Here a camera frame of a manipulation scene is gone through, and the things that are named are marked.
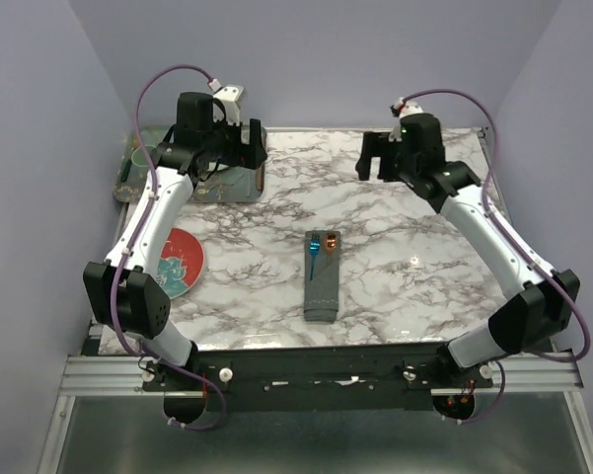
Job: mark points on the brown wooden chopstick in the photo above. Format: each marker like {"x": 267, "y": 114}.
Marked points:
{"x": 260, "y": 175}

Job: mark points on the blue metal fork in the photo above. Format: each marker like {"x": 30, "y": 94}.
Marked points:
{"x": 314, "y": 248}

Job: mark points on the green handled utensil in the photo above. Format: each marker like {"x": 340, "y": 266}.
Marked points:
{"x": 125, "y": 170}

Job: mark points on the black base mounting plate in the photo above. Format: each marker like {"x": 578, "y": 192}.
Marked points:
{"x": 367, "y": 377}

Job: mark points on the green floral tray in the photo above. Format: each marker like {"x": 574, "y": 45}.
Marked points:
{"x": 228, "y": 185}

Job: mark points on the dark grey cloth napkin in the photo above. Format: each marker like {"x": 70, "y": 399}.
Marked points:
{"x": 321, "y": 294}

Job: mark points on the mint green cup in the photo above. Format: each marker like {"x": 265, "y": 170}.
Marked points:
{"x": 139, "y": 157}

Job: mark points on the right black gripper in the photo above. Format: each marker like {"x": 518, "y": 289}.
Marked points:
{"x": 376, "y": 144}

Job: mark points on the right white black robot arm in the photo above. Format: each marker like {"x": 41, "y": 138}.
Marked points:
{"x": 537, "y": 295}

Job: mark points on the red blue floral plate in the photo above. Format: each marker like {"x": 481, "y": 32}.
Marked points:
{"x": 181, "y": 263}

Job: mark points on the aluminium frame rail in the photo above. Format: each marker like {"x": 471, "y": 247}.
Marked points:
{"x": 99, "y": 376}

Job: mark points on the copper spoon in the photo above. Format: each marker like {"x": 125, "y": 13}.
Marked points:
{"x": 330, "y": 245}

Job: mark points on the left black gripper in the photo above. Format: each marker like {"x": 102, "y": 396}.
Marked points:
{"x": 243, "y": 155}

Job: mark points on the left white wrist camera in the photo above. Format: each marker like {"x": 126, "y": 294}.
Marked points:
{"x": 229, "y": 99}

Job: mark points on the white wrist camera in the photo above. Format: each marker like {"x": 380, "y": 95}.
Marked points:
{"x": 229, "y": 99}
{"x": 402, "y": 108}

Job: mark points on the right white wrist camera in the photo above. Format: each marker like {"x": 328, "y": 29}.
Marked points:
{"x": 402, "y": 108}

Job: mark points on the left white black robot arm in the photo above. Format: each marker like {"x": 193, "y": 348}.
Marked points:
{"x": 122, "y": 289}

